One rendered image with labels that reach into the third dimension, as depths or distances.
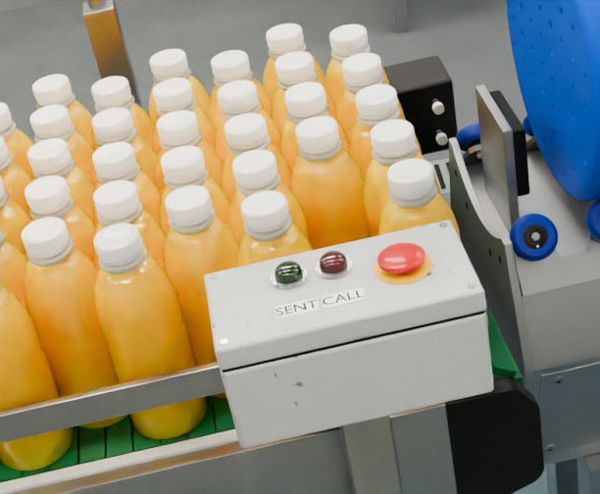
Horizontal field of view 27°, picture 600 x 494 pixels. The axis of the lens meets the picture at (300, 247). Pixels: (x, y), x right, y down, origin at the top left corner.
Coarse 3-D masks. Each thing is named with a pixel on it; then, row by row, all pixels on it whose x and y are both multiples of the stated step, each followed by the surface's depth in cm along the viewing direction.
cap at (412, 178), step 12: (396, 168) 104; (408, 168) 103; (420, 168) 103; (432, 168) 103; (396, 180) 102; (408, 180) 102; (420, 180) 102; (432, 180) 103; (396, 192) 103; (408, 192) 102; (420, 192) 102
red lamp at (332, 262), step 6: (330, 252) 94; (336, 252) 94; (324, 258) 93; (330, 258) 93; (336, 258) 93; (342, 258) 93; (324, 264) 93; (330, 264) 93; (336, 264) 93; (342, 264) 93; (324, 270) 93; (330, 270) 93; (336, 270) 93; (342, 270) 93
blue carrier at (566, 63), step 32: (512, 0) 126; (544, 0) 114; (576, 0) 104; (512, 32) 129; (544, 32) 116; (576, 32) 106; (544, 64) 119; (576, 64) 108; (544, 96) 122; (576, 96) 110; (544, 128) 125; (576, 128) 113; (544, 160) 128; (576, 160) 115; (576, 192) 118
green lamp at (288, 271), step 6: (282, 264) 94; (288, 264) 93; (294, 264) 93; (276, 270) 93; (282, 270) 93; (288, 270) 93; (294, 270) 93; (300, 270) 93; (276, 276) 93; (282, 276) 93; (288, 276) 93; (294, 276) 93; (300, 276) 93; (282, 282) 93; (288, 282) 93
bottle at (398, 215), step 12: (432, 192) 103; (396, 204) 103; (408, 204) 103; (420, 204) 103; (432, 204) 104; (444, 204) 104; (384, 216) 105; (396, 216) 104; (408, 216) 103; (420, 216) 103; (432, 216) 103; (444, 216) 104; (384, 228) 105; (396, 228) 104; (408, 228) 103; (456, 228) 105
